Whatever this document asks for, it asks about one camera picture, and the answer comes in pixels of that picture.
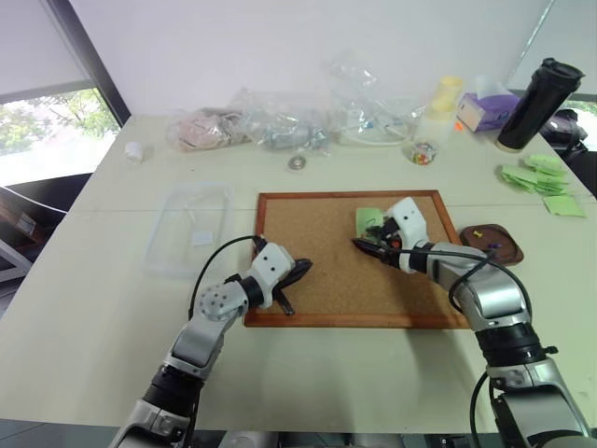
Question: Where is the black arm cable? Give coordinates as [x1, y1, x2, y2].
[385, 246, 535, 448]
[187, 234, 268, 323]

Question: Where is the green paper note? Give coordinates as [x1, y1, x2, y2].
[534, 172, 575, 197]
[541, 194, 589, 219]
[499, 163, 538, 194]
[521, 154, 568, 177]

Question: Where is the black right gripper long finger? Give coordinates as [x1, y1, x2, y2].
[351, 238, 400, 270]

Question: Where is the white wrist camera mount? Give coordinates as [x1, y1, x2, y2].
[382, 197, 431, 274]
[250, 241, 297, 311]

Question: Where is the clear plastic box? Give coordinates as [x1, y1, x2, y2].
[141, 182, 236, 280]

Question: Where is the clear bag with metal parts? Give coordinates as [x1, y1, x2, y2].
[231, 87, 338, 158]

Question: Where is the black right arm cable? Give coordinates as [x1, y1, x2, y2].
[385, 246, 535, 448]

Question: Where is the pale yellow plastic container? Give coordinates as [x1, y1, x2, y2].
[428, 75, 465, 123]

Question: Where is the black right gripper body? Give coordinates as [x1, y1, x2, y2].
[364, 215, 403, 262]

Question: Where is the dark brown wooden tray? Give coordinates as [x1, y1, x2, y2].
[459, 223, 524, 267]

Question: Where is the dark shelf unit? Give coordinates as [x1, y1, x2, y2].
[0, 172, 95, 287]

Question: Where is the black left gripper curved finger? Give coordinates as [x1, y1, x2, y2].
[287, 257, 315, 287]

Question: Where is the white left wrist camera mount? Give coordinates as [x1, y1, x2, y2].
[250, 241, 297, 311]

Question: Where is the dark window frame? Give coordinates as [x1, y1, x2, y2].
[44, 0, 132, 137]

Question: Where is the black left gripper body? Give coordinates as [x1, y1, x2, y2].
[277, 267, 301, 296]

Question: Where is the green sticky note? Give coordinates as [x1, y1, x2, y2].
[354, 206, 388, 238]

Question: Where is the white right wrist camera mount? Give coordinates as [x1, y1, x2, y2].
[382, 197, 431, 274]

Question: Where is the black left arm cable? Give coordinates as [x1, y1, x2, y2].
[187, 234, 268, 323]

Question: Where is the dark office chair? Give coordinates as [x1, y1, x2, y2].
[539, 107, 597, 198]

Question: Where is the white roller blind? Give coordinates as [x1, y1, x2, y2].
[0, 0, 90, 98]

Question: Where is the wood framed cork board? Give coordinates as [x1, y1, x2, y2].
[243, 189, 473, 330]

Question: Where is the plastic bag with pink contents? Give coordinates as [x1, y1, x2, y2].
[166, 106, 253, 153]

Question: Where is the translucent white plastic container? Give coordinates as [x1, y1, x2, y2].
[413, 111, 456, 149]

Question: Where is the black travel tumbler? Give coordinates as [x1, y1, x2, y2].
[495, 57, 586, 154]

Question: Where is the clear jar of pushpins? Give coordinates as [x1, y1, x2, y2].
[403, 141, 440, 165]

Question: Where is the purple tissue box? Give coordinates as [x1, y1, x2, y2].
[455, 91, 522, 134]

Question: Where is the clear bag with white tubing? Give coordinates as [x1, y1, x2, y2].
[326, 54, 428, 148]

